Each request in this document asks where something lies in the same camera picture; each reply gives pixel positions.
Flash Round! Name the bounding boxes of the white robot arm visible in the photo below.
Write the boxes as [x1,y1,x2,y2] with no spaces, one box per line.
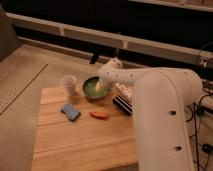
[98,58,202,171]

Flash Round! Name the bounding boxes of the wooden board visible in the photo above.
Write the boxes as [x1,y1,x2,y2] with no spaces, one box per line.
[31,87,137,171]

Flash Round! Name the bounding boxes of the blue sponge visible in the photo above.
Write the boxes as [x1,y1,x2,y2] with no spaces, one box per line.
[61,104,81,121]

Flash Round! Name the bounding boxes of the clear plastic cup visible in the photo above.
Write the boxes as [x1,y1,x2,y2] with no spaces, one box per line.
[60,75,77,96]

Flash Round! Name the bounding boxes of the black cables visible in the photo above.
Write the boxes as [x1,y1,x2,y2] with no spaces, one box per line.
[186,79,213,171]

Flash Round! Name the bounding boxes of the green ceramic bowl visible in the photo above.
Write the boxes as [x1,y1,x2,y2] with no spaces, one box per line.
[82,76,110,100]

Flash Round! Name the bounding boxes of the white snack packet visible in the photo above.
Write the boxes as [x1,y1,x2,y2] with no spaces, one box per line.
[115,83,133,101]

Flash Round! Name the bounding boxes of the orange carrot toy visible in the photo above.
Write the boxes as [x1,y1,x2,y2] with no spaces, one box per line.
[89,112,109,119]

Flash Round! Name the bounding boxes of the grey metal rail frame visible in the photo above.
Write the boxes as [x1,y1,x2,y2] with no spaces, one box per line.
[6,12,213,68]

